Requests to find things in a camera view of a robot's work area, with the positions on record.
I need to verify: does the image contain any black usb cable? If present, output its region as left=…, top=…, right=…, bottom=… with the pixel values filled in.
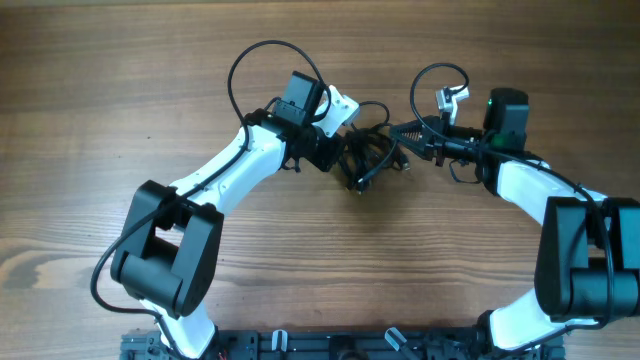
left=339, top=100, right=412, bottom=196

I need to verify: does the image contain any left camera cable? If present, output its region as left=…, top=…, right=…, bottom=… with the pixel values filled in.
left=89, top=39, right=329, bottom=359

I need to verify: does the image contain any right camera cable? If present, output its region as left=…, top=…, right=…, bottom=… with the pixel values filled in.
left=409, top=62, right=616, bottom=354

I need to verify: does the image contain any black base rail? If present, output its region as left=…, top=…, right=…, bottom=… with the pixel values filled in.
left=119, top=327, right=566, bottom=360

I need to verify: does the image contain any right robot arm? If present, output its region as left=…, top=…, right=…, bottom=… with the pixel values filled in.
left=390, top=87, right=639, bottom=355

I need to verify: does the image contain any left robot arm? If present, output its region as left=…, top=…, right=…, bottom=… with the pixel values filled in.
left=110, top=72, right=359, bottom=359

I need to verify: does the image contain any camera cable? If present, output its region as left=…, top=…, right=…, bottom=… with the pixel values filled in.
left=89, top=39, right=329, bottom=359
left=409, top=62, right=616, bottom=354

